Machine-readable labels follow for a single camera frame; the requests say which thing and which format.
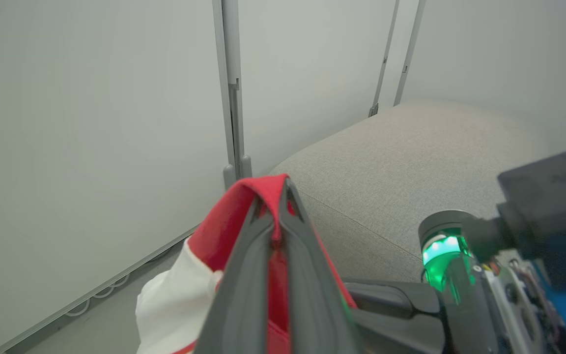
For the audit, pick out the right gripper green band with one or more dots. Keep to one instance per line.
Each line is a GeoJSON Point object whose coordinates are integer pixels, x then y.
{"type": "Point", "coordinates": [460, 305]}

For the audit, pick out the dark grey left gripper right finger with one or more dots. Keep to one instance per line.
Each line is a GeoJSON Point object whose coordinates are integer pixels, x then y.
{"type": "Point", "coordinates": [312, 305]}

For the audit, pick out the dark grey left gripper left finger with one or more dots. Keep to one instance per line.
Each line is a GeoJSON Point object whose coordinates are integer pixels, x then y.
{"type": "Point", "coordinates": [243, 295]}

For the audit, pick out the red and white garment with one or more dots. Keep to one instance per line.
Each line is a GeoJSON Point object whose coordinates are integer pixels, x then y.
{"type": "Point", "coordinates": [175, 305]}

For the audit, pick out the grey fabric sofa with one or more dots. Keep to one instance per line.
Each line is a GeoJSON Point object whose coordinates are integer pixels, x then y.
{"type": "Point", "coordinates": [410, 162]}

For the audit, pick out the wide white partition panel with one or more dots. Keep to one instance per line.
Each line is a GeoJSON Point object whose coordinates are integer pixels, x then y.
{"type": "Point", "coordinates": [91, 123]}

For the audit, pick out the white partition panel behind sofa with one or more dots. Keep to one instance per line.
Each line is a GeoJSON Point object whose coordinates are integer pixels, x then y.
{"type": "Point", "coordinates": [312, 73]}

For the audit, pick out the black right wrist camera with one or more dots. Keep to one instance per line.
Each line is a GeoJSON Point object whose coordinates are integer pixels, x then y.
{"type": "Point", "coordinates": [548, 211]}

